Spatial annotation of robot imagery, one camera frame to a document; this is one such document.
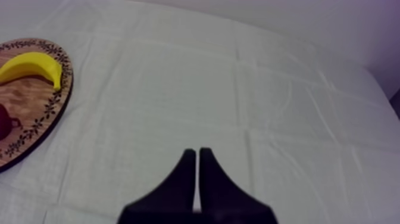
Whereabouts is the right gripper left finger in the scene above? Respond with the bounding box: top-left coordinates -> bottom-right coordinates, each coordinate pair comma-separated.
117,148 -> 198,224

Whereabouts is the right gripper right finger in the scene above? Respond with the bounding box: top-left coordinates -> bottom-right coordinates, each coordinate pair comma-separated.
196,147 -> 279,224

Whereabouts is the round wooden board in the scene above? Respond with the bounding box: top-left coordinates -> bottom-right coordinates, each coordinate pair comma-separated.
0,38 -> 74,173

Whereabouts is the yellow toy banana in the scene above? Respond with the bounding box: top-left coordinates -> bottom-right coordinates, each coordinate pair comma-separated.
0,51 -> 63,91

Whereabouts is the small red fruit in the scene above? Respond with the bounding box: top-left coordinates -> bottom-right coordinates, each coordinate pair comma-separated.
0,104 -> 22,141

